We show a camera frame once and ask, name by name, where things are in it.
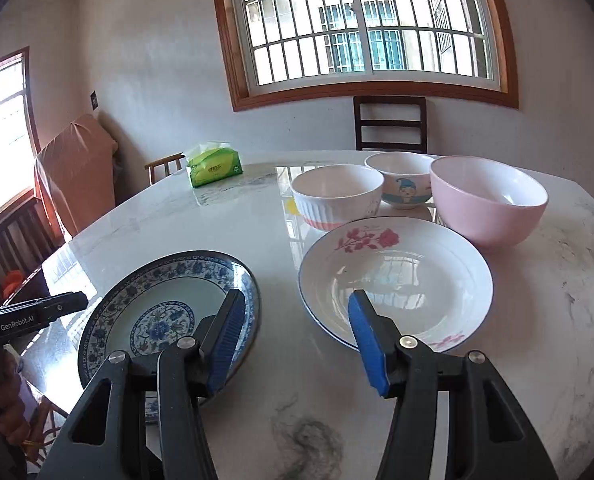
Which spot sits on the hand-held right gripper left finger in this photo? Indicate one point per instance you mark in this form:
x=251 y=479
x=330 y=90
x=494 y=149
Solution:
x=229 y=340

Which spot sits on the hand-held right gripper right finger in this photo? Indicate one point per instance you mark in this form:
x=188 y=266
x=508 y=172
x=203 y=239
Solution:
x=369 y=345

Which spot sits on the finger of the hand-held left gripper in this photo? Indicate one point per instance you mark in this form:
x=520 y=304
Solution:
x=67 y=305

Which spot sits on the blue floral plate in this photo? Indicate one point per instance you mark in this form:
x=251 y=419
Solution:
x=142 y=310

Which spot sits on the white plate with pink roses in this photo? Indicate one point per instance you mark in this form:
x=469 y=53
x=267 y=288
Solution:
x=407 y=270

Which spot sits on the white ribbed bowl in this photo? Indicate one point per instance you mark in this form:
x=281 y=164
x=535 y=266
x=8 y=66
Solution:
x=337 y=195

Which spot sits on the small white cartoon bowl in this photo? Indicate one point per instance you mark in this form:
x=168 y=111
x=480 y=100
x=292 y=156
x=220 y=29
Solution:
x=402 y=185

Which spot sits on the pink bowl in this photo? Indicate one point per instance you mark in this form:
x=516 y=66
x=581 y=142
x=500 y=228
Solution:
x=487 y=210

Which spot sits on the person's left hand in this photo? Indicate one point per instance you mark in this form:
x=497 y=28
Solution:
x=9 y=400

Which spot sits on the small orange object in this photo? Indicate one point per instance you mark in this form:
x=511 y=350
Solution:
x=15 y=282

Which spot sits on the dark wooden slatted bench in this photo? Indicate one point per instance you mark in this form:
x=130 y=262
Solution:
x=17 y=240

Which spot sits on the orange wrapped furniture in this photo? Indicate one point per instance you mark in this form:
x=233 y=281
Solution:
x=77 y=180

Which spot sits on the light wooden chair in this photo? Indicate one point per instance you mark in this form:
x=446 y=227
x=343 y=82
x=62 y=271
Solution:
x=164 y=162

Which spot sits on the green tissue pack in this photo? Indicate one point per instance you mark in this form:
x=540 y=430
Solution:
x=212 y=167

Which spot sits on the dark wooden chair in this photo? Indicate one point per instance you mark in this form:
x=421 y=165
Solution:
x=389 y=127

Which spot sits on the large barred window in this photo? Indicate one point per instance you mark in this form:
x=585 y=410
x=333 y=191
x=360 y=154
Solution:
x=367 y=25

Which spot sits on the side window with wooden frame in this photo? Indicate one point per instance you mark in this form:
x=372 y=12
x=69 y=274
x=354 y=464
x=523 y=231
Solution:
x=2 y=135

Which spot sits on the dark wall switch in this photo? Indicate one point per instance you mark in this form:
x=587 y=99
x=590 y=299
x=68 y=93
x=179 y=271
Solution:
x=94 y=100

